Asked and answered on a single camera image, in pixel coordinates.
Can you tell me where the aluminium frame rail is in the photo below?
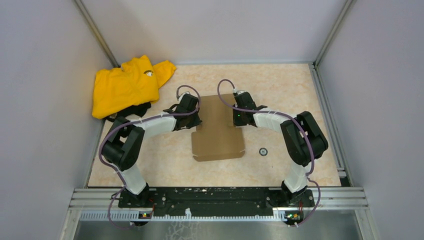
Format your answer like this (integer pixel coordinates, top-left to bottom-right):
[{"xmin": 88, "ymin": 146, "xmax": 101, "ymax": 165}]
[{"xmin": 69, "ymin": 187, "xmax": 369, "ymax": 222}]

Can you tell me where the purple cable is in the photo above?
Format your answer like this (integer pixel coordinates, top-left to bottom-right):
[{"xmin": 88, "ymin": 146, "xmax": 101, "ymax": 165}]
[
  {"xmin": 216, "ymin": 78, "xmax": 322, "ymax": 228},
  {"xmin": 98, "ymin": 85, "xmax": 202, "ymax": 230}
]

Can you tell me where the brown cardboard box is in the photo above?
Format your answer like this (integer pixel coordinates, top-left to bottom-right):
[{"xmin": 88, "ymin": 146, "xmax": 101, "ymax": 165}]
[{"xmin": 191, "ymin": 93, "xmax": 246, "ymax": 162}]

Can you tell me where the yellow shirt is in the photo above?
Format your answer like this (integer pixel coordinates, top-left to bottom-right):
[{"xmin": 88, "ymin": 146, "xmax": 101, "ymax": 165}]
[{"xmin": 91, "ymin": 55, "xmax": 177, "ymax": 119}]

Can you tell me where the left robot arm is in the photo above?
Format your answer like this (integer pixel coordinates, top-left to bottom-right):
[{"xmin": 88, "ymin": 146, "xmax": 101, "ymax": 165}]
[{"xmin": 98, "ymin": 92, "xmax": 202, "ymax": 207}]

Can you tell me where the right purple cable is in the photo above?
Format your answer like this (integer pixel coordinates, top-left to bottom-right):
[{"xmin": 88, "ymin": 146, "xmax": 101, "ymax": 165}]
[{"xmin": 216, "ymin": 78, "xmax": 322, "ymax": 228}]

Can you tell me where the black garment under shirt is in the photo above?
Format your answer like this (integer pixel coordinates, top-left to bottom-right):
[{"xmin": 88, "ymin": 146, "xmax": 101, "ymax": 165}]
[{"xmin": 104, "ymin": 102, "xmax": 152, "ymax": 123}]

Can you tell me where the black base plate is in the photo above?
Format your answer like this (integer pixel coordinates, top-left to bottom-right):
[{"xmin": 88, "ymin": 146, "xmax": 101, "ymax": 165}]
[{"xmin": 117, "ymin": 187, "xmax": 315, "ymax": 217}]

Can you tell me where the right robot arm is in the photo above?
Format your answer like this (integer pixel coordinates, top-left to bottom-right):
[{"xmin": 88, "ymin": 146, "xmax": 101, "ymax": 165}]
[{"xmin": 232, "ymin": 90, "xmax": 329, "ymax": 206}]

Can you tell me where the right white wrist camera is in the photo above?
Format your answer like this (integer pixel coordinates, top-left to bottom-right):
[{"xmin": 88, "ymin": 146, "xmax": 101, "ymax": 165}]
[{"xmin": 233, "ymin": 88, "xmax": 246, "ymax": 96}]

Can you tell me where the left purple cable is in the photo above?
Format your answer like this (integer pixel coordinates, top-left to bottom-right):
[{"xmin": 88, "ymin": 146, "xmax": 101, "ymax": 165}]
[{"xmin": 98, "ymin": 85, "xmax": 202, "ymax": 230}]

